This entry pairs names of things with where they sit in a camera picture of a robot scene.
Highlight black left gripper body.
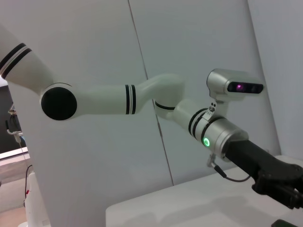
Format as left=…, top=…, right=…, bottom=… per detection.
left=224, top=139, right=303, bottom=210

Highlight green glasses case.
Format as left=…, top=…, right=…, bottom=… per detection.
left=271, top=219, right=303, bottom=227

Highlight white machine housing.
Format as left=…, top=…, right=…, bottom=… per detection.
left=23, top=171, right=52, bottom=227

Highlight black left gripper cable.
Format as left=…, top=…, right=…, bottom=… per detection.
left=207, top=153, right=252, bottom=183

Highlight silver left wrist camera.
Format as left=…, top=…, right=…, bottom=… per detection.
left=206, top=68, right=264, bottom=119

